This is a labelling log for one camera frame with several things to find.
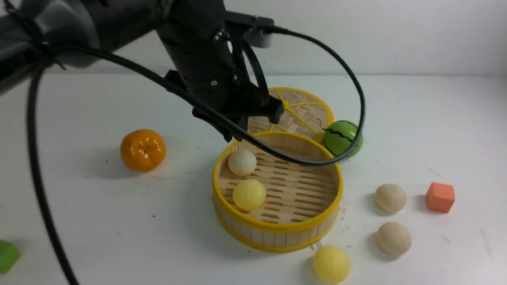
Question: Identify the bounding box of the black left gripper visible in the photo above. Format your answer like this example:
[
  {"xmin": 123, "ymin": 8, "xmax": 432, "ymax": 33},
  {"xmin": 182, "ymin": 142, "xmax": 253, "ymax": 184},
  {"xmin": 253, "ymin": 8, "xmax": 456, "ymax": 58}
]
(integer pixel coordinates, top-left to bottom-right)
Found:
[{"xmin": 164, "ymin": 70, "xmax": 284, "ymax": 143}]

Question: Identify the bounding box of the white bun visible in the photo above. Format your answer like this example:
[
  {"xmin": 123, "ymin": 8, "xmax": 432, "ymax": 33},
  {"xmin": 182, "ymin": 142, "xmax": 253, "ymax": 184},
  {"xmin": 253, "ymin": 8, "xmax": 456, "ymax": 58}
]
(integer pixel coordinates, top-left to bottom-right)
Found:
[
  {"xmin": 228, "ymin": 149, "xmax": 257, "ymax": 177},
  {"xmin": 376, "ymin": 222, "xmax": 412, "ymax": 257},
  {"xmin": 374, "ymin": 184, "xmax": 407, "ymax": 214}
]

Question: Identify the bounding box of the yellow bun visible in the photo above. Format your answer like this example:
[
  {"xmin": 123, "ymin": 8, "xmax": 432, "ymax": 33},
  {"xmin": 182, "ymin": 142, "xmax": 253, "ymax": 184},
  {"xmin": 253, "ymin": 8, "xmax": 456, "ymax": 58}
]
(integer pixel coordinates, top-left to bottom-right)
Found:
[
  {"xmin": 312, "ymin": 246, "xmax": 351, "ymax": 284},
  {"xmin": 232, "ymin": 179, "xmax": 266, "ymax": 211}
]

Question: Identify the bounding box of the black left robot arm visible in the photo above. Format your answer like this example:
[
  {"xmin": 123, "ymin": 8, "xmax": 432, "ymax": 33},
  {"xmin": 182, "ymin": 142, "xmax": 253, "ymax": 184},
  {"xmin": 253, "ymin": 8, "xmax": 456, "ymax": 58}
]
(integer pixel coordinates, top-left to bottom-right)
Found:
[{"xmin": 1, "ymin": 0, "xmax": 284, "ymax": 141}]

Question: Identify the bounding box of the woven bamboo steamer lid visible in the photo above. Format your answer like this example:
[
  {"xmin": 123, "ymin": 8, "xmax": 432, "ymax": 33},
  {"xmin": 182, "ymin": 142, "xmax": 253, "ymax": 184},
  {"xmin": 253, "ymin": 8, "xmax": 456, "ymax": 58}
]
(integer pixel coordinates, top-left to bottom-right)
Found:
[{"xmin": 248, "ymin": 88, "xmax": 334, "ymax": 144}]

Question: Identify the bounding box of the bamboo steamer tray yellow rim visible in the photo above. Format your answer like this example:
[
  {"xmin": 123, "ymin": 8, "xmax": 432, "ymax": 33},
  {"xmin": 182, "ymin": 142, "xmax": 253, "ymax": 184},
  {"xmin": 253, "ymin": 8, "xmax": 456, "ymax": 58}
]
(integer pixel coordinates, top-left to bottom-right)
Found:
[{"xmin": 212, "ymin": 140, "xmax": 343, "ymax": 253}]

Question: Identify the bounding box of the orange toy tangerine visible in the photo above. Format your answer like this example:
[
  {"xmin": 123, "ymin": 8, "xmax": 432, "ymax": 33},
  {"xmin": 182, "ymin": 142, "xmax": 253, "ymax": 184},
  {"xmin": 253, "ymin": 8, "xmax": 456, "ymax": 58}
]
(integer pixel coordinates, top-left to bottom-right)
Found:
[{"xmin": 120, "ymin": 129, "xmax": 166, "ymax": 173}]

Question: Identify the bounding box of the green toy watermelon ball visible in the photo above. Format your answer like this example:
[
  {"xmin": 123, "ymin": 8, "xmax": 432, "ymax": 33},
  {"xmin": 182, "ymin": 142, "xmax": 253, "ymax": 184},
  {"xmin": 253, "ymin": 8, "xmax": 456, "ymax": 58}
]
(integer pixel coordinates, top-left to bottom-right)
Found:
[{"xmin": 323, "ymin": 120, "xmax": 357, "ymax": 156}]

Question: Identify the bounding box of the orange cube block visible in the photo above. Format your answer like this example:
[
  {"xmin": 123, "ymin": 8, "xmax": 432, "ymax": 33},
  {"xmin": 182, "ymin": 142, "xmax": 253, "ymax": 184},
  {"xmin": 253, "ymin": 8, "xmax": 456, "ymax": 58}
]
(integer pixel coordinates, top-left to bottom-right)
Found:
[{"xmin": 425, "ymin": 182, "xmax": 455, "ymax": 214}]

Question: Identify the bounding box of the green block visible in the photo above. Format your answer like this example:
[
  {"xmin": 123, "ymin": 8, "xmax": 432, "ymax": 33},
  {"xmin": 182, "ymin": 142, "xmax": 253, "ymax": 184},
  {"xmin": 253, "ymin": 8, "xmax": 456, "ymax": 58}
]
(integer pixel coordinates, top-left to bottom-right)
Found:
[{"xmin": 0, "ymin": 240, "xmax": 21, "ymax": 274}]

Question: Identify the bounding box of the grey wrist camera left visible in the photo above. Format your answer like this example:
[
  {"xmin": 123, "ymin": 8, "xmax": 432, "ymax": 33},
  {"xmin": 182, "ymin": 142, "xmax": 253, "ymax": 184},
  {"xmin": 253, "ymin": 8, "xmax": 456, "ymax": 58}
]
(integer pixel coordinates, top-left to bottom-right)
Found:
[{"xmin": 225, "ymin": 11, "xmax": 274, "ymax": 48}]

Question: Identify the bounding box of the black cable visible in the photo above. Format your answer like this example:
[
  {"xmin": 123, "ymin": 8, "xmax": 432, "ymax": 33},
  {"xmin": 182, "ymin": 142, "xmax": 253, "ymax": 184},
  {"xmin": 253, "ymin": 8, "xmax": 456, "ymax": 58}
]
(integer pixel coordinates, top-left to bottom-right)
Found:
[{"xmin": 26, "ymin": 26, "xmax": 366, "ymax": 285}]

